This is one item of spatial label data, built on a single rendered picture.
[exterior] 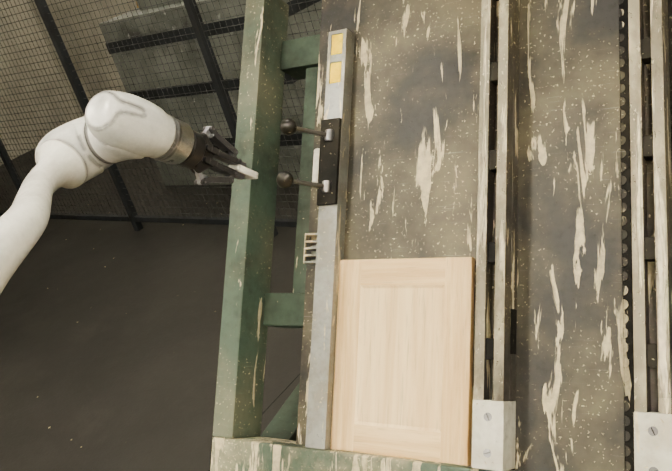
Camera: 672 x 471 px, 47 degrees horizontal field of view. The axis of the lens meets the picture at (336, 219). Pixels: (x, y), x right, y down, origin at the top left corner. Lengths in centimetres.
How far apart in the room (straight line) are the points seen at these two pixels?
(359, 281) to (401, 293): 10
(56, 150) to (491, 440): 96
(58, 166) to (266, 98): 65
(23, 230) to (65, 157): 32
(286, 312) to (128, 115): 67
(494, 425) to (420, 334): 25
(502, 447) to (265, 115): 97
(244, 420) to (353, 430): 30
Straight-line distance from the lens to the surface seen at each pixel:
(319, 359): 172
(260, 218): 190
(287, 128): 172
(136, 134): 145
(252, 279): 187
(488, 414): 152
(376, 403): 168
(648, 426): 145
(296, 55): 202
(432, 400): 162
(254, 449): 181
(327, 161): 177
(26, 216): 125
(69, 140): 153
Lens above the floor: 197
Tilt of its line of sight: 23 degrees down
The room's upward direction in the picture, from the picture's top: 18 degrees counter-clockwise
